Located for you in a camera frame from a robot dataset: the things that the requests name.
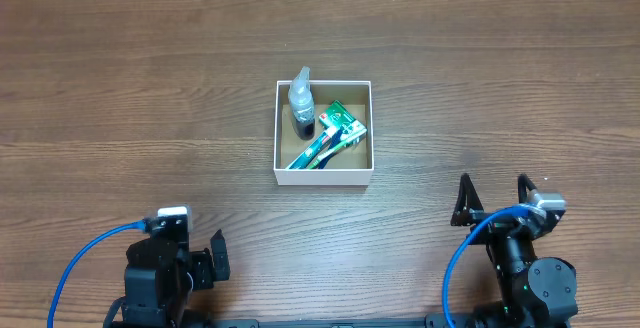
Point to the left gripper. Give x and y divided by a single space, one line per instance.
203 266

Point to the blue toothbrush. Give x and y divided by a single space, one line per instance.
337 142

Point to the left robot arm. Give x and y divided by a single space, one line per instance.
161 274

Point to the white cardboard box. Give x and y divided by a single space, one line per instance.
352 166

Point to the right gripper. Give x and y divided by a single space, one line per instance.
498 219

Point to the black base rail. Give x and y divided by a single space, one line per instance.
434 320

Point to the green soap box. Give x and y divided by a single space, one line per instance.
341 124

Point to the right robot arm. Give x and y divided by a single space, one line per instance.
535 292

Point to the green white toothbrush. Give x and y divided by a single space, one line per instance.
354 133

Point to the clear bottle dark liquid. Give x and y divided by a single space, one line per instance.
302 104

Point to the red green toothpaste tube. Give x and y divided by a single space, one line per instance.
308 155

